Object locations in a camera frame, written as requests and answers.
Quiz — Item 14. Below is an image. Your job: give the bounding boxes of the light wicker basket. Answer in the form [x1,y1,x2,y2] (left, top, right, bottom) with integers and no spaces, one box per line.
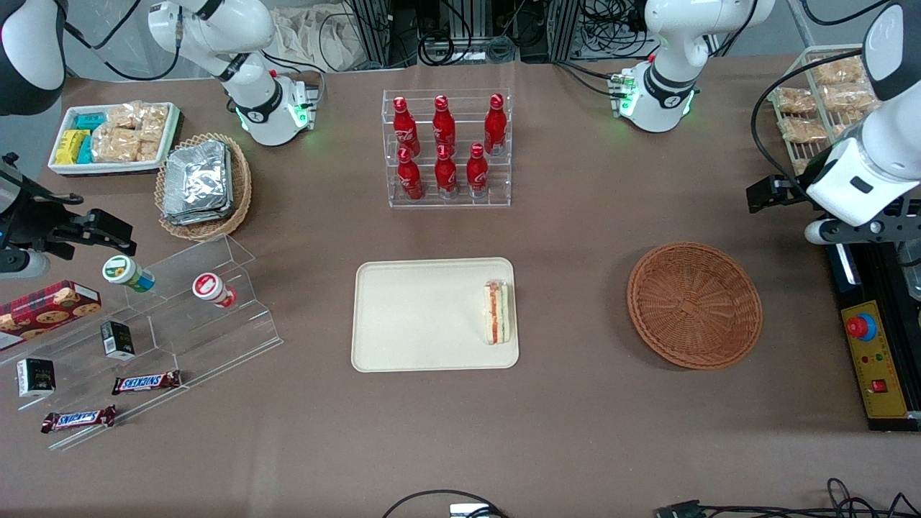
[155,132,253,242]

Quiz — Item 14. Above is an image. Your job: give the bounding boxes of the red tartan cookie box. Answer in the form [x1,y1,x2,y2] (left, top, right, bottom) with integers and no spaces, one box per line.
[0,280,102,352]

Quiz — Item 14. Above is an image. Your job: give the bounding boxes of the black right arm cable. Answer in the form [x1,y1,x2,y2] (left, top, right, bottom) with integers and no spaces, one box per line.
[63,0,182,82]

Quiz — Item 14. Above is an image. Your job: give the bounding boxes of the clear bag of beige pastry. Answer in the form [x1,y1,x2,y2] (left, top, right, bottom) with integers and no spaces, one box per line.
[779,117,828,145]
[773,86,819,116]
[831,109,873,137]
[822,83,880,112]
[812,54,868,87]

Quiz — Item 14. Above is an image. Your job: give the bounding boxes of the beige crumpled cloth bag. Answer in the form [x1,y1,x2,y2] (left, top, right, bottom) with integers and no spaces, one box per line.
[270,4,364,73]

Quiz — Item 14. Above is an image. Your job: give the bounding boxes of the small black carton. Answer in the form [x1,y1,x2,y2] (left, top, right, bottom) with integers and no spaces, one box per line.
[17,358,56,398]
[100,320,136,360]

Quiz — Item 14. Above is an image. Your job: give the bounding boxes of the black and yellow control box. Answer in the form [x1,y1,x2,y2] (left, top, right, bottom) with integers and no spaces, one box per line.
[824,241,921,432]

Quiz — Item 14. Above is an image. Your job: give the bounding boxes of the brown wicker basket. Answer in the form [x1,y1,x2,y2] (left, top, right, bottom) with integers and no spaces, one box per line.
[627,242,763,371]

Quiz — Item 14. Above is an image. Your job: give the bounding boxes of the black looped cable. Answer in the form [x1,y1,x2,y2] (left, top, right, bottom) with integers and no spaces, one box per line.
[381,489,508,518]

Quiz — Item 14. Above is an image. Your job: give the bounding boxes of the triangular sandwich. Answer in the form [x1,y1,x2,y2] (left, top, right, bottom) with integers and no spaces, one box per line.
[483,280,512,345]

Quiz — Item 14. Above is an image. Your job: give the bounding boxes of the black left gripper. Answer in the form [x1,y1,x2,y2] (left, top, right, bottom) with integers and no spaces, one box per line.
[745,173,841,222]

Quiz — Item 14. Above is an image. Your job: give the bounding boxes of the silver foil pouch stack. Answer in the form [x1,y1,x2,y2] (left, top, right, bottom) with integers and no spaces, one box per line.
[163,140,235,225]

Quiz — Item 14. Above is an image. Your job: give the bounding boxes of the beige plastic tray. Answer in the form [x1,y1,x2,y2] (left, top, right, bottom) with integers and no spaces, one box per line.
[350,257,520,373]

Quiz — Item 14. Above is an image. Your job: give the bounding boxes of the red emergency stop button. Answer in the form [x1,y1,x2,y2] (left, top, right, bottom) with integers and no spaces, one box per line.
[846,313,879,342]

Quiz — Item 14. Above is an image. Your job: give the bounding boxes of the green lid yogurt cup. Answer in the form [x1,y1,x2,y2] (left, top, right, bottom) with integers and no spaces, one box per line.
[101,255,156,294]

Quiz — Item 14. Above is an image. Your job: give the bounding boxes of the yellow snack packet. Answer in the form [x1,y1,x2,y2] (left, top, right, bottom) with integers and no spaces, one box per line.
[55,129,91,165]

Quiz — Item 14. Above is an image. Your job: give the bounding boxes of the Snickers chocolate bar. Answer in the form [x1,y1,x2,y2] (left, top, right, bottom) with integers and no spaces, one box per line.
[112,370,182,396]
[41,405,117,434]

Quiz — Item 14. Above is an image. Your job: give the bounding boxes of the red cola bottle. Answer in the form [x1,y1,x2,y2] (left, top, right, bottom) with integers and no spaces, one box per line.
[466,142,489,198]
[435,144,459,199]
[484,93,507,155]
[432,94,457,148]
[397,147,425,201]
[392,96,420,155]

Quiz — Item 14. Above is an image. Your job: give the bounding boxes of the black tangled cables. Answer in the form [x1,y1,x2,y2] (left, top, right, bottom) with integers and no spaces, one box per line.
[655,478,921,518]

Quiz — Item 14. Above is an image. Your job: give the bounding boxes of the red lid yogurt cup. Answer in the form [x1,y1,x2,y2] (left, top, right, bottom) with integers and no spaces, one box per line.
[191,272,238,309]

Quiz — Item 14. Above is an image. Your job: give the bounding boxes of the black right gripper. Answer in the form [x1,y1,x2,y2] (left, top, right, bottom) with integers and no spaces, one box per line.
[0,187,137,260]

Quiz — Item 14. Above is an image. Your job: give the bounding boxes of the white wire rack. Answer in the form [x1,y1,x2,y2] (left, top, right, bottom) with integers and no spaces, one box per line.
[767,45,886,181]

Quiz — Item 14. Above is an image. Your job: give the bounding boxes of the white rectangular snack tray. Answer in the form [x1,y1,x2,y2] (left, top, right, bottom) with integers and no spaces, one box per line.
[47,102,181,177]

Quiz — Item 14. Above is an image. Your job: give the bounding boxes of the aluminium frame with equipment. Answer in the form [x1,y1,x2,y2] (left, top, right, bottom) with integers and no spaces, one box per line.
[345,0,652,67]

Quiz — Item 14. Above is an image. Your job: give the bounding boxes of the clear acrylic stepped display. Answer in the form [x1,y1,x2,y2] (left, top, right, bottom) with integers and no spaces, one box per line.
[0,234,283,453]

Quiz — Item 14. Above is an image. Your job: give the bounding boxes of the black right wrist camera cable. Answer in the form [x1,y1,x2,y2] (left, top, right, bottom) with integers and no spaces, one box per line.
[0,173,85,206]

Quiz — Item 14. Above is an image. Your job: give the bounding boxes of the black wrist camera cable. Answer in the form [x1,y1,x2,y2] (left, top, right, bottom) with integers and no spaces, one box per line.
[0,173,85,206]
[750,45,868,184]

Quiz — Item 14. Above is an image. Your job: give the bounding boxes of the clear acrylic bottle rack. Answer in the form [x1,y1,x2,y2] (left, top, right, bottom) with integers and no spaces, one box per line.
[381,88,513,209]

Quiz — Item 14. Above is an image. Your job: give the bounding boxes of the black left wrist camera cable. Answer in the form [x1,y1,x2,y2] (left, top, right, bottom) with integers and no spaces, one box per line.
[750,45,868,184]

